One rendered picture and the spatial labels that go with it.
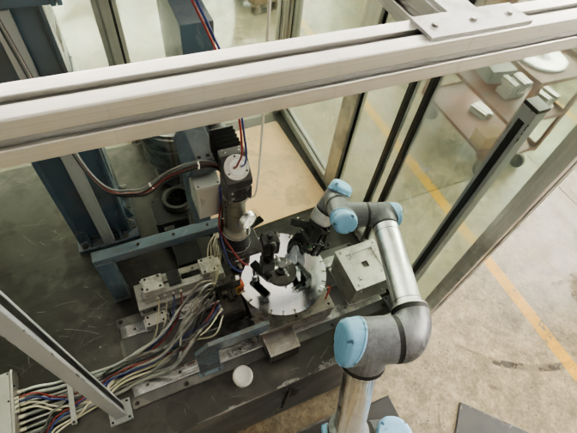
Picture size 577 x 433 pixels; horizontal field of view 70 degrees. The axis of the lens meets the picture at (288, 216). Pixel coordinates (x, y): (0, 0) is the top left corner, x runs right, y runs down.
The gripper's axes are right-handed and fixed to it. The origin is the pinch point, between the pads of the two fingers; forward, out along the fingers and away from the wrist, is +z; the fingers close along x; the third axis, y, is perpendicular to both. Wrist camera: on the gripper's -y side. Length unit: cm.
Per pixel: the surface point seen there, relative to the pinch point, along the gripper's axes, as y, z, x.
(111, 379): 6, 54, -48
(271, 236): 10.7, -17.8, -22.7
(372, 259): 5.5, -7.9, 34.0
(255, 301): 8.0, 12.8, -11.4
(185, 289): -13.4, 30.7, -24.5
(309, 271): 4.4, 0.9, 7.7
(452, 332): 11, 38, 140
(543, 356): 43, 23, 180
